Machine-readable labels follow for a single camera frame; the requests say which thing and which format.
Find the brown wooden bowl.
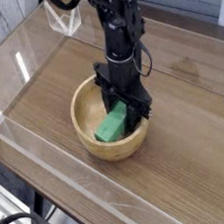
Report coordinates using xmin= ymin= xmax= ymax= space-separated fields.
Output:
xmin=70 ymin=76 xmax=149 ymax=162

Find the green rectangular block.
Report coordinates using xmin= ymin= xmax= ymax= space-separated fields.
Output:
xmin=94 ymin=101 xmax=127 ymax=142

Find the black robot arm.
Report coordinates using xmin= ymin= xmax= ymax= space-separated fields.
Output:
xmin=50 ymin=0 xmax=152 ymax=133

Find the clear acrylic tray wall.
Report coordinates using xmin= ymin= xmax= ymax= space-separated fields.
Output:
xmin=0 ymin=0 xmax=224 ymax=224

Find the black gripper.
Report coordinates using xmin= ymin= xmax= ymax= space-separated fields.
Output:
xmin=94 ymin=61 xmax=152 ymax=133

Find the black table leg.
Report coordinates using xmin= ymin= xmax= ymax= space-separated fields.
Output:
xmin=33 ymin=191 xmax=44 ymax=216

